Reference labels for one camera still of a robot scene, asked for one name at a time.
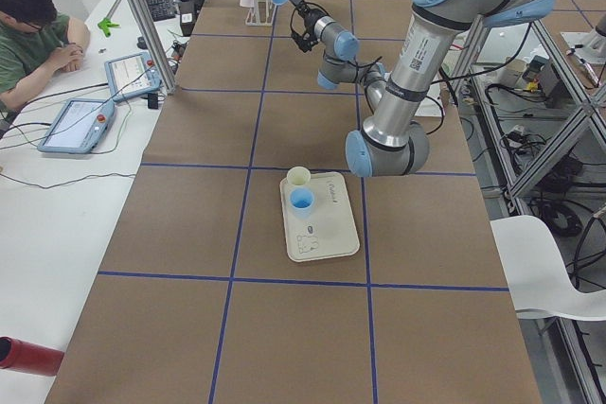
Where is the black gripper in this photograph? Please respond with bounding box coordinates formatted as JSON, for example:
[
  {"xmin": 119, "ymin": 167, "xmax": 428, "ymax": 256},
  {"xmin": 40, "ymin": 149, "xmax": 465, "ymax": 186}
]
[{"xmin": 289, "ymin": 0, "xmax": 327, "ymax": 52}]

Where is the cream white cup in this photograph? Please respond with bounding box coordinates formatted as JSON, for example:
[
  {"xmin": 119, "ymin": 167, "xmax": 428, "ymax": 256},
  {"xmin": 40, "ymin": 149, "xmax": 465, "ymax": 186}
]
[{"xmin": 286, "ymin": 166, "xmax": 312, "ymax": 186}]

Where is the small black box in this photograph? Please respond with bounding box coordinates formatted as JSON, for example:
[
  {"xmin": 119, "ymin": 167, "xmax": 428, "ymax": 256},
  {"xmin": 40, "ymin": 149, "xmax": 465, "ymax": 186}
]
[{"xmin": 146, "ymin": 93, "xmax": 159, "ymax": 110}]

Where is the far blue teach pendant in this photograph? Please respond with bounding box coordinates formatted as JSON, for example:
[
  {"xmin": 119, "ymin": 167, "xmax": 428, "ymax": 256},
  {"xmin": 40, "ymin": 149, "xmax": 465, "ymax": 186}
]
[{"xmin": 104, "ymin": 51, "xmax": 162, "ymax": 103}]

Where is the blue teach pendant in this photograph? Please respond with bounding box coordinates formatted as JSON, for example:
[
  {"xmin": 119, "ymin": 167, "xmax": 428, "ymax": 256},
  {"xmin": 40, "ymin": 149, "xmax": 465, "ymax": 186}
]
[
  {"xmin": 104, "ymin": 51, "xmax": 162, "ymax": 103},
  {"xmin": 37, "ymin": 98, "xmax": 116, "ymax": 154}
]

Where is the green plastic clamp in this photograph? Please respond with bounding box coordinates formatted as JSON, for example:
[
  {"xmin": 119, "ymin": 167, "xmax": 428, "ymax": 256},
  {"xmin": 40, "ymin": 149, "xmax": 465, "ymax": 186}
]
[{"xmin": 98, "ymin": 17, "xmax": 120, "ymax": 38}]

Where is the white plastic serving tray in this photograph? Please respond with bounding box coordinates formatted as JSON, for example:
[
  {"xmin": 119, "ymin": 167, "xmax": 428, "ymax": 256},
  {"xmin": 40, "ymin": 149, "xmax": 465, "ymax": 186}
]
[{"xmin": 279, "ymin": 172, "xmax": 360, "ymax": 262}]

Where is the near blue teach pendant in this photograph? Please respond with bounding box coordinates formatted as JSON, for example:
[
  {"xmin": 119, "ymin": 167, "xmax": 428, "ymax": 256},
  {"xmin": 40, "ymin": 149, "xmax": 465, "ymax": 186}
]
[{"xmin": 37, "ymin": 98, "xmax": 116, "ymax": 154}]

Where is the person in green shirt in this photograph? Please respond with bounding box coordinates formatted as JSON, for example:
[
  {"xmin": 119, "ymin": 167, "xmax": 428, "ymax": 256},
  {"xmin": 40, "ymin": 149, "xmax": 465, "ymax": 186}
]
[{"xmin": 1, "ymin": 0, "xmax": 90, "ymax": 112}]

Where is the white chair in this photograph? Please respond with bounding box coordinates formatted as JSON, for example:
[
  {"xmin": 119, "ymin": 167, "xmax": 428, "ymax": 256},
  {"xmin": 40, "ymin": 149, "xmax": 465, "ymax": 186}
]
[{"xmin": 490, "ymin": 215, "xmax": 605, "ymax": 322}]

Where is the red cylinder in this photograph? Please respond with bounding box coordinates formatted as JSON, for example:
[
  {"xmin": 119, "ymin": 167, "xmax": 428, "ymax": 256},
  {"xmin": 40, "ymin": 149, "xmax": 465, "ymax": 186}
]
[{"xmin": 1, "ymin": 337, "xmax": 64, "ymax": 377}]

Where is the white wire cup rack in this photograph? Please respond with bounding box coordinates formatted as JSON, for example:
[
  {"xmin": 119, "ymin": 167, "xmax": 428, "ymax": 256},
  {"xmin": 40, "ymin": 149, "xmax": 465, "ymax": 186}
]
[{"xmin": 245, "ymin": 0, "xmax": 276, "ymax": 26}]

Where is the aluminium frame post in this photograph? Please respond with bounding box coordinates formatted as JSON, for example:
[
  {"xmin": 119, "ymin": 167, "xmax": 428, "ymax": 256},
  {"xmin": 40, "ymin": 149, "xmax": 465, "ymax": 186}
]
[{"xmin": 127, "ymin": 0, "xmax": 176, "ymax": 95}]

